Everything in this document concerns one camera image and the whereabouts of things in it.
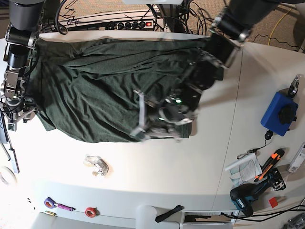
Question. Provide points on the white paper manual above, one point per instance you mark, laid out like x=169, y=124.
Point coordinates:
x=243, y=169

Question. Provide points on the silver carabiner clip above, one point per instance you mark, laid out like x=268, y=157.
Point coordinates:
x=254, y=150

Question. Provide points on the red tape roll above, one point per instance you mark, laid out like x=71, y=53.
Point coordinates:
x=91, y=212

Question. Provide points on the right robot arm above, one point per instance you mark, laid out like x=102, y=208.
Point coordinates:
x=21, y=55

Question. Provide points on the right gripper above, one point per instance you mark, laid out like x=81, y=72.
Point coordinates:
x=22, y=112

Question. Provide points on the brass small cylinder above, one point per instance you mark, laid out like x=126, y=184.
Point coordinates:
x=50, y=213

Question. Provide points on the orange black utility knife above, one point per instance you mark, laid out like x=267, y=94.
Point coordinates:
x=270, y=163

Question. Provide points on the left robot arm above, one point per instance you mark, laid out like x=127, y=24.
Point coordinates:
x=229, y=31

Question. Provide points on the black power strip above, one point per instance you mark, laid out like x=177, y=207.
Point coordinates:
x=130, y=25

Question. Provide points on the metal clamp tool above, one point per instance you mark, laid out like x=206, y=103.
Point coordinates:
x=293, y=89

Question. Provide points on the dark green t-shirt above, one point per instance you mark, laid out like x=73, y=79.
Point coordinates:
x=87, y=89

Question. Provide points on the purple tape roll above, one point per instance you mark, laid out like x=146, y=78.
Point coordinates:
x=49, y=203

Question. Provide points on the blue plastic box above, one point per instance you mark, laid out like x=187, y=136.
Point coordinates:
x=280, y=113

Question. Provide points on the white tape roll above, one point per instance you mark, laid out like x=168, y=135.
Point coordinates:
x=7, y=177

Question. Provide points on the red square sticker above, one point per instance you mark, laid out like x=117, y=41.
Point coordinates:
x=273, y=202

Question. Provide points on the black cordless drill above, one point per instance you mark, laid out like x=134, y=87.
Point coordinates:
x=244, y=195

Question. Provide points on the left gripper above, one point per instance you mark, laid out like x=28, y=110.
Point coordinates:
x=161, y=119

